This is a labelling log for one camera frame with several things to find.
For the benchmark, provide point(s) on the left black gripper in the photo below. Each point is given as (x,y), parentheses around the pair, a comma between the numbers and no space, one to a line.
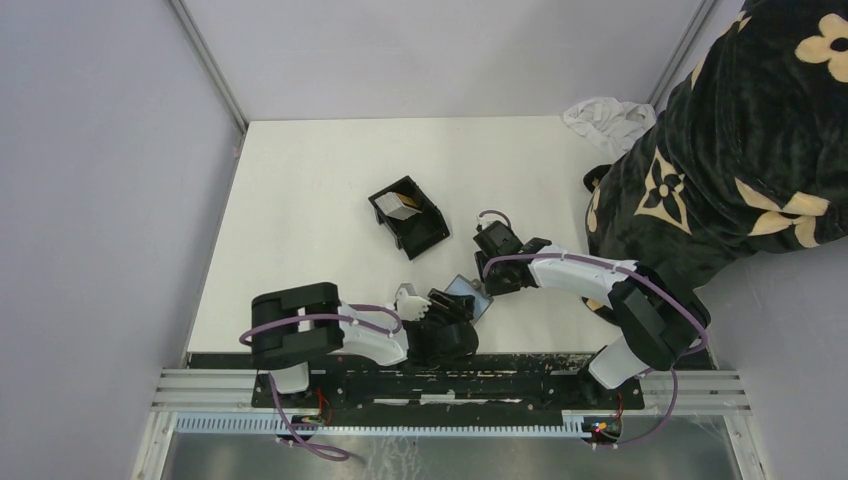
(459,309)

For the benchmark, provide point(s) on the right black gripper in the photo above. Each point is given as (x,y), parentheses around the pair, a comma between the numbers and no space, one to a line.
(493,288)

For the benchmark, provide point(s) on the grey leather card holder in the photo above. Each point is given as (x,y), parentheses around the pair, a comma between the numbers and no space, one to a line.
(462,286)

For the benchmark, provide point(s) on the black plastic card box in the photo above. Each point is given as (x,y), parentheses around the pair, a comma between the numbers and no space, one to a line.
(414,221)

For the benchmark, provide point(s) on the stack of credit cards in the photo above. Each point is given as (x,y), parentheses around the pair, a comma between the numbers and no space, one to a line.
(397,206)

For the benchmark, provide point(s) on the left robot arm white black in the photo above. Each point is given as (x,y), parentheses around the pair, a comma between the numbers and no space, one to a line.
(292,328)

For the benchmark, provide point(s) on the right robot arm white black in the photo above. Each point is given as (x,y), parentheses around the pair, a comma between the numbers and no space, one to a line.
(660,317)

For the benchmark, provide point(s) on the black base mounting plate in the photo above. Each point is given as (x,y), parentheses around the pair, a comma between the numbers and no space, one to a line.
(484,390)

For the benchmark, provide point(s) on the white crumpled cloth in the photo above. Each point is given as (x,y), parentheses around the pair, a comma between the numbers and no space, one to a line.
(610,125)

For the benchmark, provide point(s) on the black floral plush blanket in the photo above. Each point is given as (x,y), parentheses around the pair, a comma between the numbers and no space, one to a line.
(749,155)

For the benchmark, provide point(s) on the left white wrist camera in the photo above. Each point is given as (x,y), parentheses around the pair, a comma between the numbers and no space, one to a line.
(409,305)

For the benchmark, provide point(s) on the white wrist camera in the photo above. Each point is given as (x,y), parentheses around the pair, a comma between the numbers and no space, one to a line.
(484,223)
(409,305)

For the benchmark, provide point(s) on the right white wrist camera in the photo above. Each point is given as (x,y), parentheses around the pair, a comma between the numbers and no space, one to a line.
(484,223)

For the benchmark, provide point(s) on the grey slotted cable duct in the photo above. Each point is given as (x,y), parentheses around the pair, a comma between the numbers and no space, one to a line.
(268,424)

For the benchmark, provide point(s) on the aluminium frame rail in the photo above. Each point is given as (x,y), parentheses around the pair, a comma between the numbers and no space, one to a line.
(227,383)

